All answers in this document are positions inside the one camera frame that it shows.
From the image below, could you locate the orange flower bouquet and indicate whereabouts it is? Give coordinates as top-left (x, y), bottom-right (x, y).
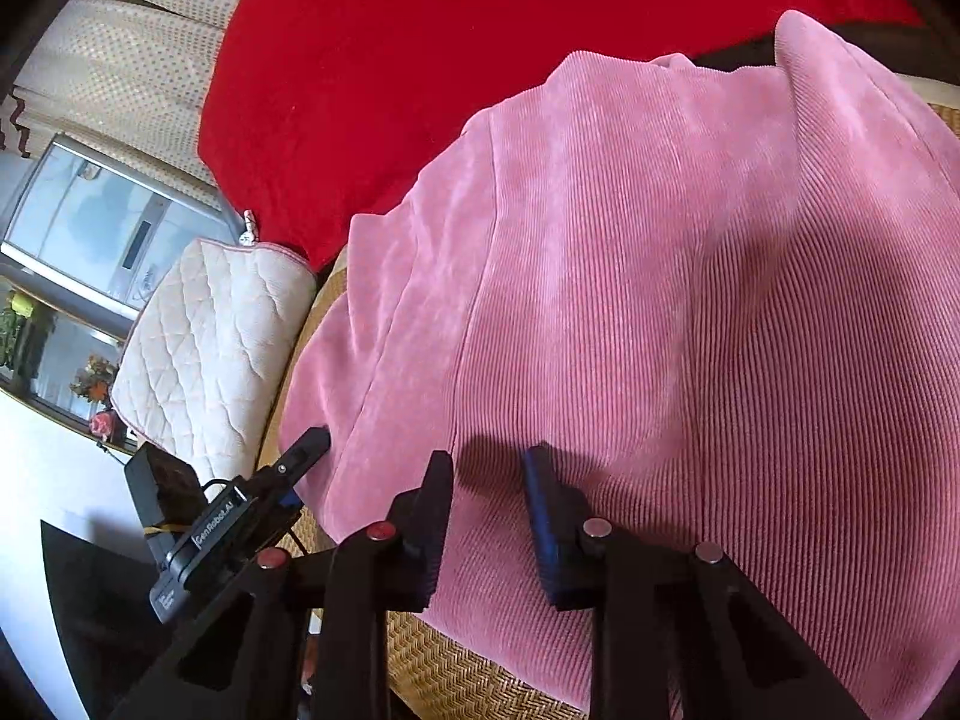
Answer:
top-left (70, 355), bottom-right (126, 441)

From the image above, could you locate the woven bamboo mat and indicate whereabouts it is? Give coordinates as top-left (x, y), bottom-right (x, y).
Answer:
top-left (255, 101), bottom-right (960, 720)

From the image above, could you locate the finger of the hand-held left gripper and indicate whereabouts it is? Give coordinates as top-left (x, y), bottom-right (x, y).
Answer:
top-left (264, 487), bottom-right (305, 523)
top-left (253, 426), bottom-right (332, 497)

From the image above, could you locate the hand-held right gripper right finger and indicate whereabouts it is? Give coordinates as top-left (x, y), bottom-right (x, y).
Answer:
top-left (523, 445), bottom-right (872, 720)

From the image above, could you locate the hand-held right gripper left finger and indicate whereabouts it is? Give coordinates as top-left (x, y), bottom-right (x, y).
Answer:
top-left (111, 451), bottom-right (456, 720)

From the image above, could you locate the pink corduroy jacket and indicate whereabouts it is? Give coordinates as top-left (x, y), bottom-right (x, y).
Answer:
top-left (279, 10), bottom-right (960, 720)

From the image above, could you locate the green potted plant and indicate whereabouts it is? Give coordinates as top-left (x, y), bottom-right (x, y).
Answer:
top-left (0, 287), bottom-right (55, 385)

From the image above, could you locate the red blanket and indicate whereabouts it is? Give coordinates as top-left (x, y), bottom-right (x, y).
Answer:
top-left (196, 0), bottom-right (925, 272)

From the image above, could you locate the black cable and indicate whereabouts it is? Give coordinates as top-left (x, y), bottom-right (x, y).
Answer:
top-left (274, 517), bottom-right (335, 565)

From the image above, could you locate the beige dotted curtain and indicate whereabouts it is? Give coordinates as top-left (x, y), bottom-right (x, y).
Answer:
top-left (0, 0), bottom-right (272, 190)

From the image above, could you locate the beige quilted cushion cover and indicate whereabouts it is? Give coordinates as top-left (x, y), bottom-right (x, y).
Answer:
top-left (110, 237), bottom-right (318, 460)

